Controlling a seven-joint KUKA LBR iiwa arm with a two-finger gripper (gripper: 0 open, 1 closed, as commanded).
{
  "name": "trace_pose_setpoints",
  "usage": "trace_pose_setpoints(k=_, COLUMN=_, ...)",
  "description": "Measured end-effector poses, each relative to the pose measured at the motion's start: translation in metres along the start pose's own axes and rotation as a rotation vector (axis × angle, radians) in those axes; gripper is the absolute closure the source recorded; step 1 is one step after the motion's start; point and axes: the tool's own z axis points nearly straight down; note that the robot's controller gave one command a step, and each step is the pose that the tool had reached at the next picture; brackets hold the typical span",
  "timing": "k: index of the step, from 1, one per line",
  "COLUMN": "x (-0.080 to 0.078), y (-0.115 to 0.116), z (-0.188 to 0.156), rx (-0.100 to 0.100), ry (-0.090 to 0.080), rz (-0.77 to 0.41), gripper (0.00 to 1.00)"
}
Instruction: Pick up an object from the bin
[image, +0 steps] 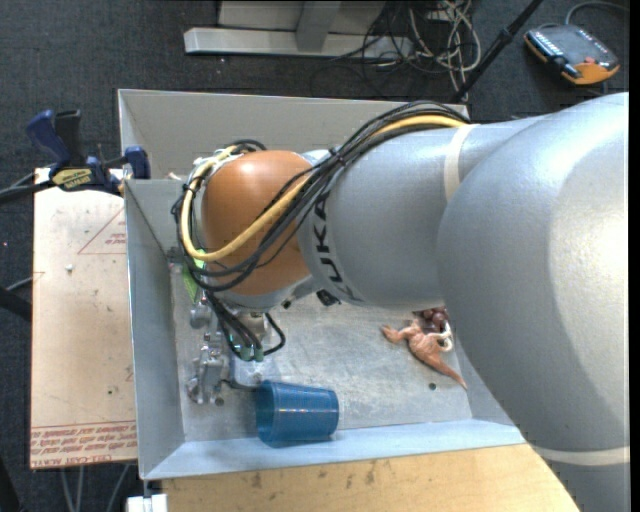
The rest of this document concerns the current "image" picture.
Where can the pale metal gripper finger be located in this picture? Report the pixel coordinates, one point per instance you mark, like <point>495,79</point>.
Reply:
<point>245,372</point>
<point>210,372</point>

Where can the blue plastic cup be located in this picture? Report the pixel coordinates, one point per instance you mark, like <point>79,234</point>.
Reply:
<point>295,412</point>

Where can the green plastic thing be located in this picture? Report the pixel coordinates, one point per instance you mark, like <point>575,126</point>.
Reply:
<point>191,280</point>

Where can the grey metal bin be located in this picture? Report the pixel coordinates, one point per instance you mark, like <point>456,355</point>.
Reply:
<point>350,360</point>

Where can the brown cardboard board, red print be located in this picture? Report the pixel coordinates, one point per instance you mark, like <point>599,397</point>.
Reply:
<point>80,325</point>

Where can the orange toy dinosaur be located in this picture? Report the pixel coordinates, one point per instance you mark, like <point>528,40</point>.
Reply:
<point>425,347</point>

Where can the dark red toy grapes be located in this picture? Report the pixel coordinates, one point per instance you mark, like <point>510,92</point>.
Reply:
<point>434,317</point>

